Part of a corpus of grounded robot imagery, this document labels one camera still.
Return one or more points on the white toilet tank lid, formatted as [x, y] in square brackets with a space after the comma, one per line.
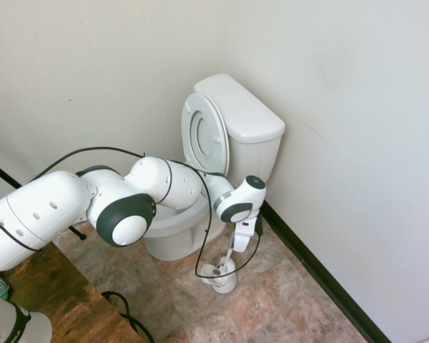
[243, 107]

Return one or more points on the white toilet tank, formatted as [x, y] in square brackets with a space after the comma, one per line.
[257, 157]

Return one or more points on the black baseboard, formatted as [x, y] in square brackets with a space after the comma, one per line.
[307, 257]

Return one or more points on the white brush holder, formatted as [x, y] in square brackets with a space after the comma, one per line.
[223, 287]

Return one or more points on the white toilet bowl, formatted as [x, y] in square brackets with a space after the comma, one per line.
[178, 246]

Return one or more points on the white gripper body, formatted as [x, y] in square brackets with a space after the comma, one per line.
[244, 237]

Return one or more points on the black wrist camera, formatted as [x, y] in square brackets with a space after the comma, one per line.
[259, 227]

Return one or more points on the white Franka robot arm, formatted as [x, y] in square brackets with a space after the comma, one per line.
[57, 207]

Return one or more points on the white toilet brush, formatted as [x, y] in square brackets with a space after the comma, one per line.
[228, 258]

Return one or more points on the brown wooden table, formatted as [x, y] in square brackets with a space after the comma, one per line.
[68, 303]

